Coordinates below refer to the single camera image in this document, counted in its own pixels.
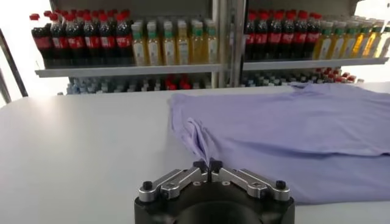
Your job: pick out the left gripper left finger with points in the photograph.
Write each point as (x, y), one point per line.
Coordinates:
(173, 185)

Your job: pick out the cola bottle red cap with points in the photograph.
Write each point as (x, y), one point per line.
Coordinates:
(287, 38)
(313, 37)
(59, 42)
(274, 38)
(108, 42)
(92, 42)
(300, 37)
(250, 38)
(75, 42)
(124, 41)
(42, 42)
(262, 38)

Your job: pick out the purple t-shirt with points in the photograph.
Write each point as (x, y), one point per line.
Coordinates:
(274, 128)

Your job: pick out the grey metal shelf unit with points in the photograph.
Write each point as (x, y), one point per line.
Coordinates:
(304, 64)
(122, 70)

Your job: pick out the black slanted pole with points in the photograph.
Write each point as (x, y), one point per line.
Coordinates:
(13, 62)

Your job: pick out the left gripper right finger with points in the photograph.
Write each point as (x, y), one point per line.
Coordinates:
(250, 182)

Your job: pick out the grey window frame post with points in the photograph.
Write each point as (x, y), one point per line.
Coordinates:
(6, 91)

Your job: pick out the yellow juice bottle green label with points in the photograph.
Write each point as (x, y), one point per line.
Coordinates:
(323, 45)
(197, 45)
(183, 47)
(169, 48)
(361, 44)
(337, 45)
(139, 48)
(384, 41)
(373, 42)
(348, 44)
(154, 48)
(211, 45)

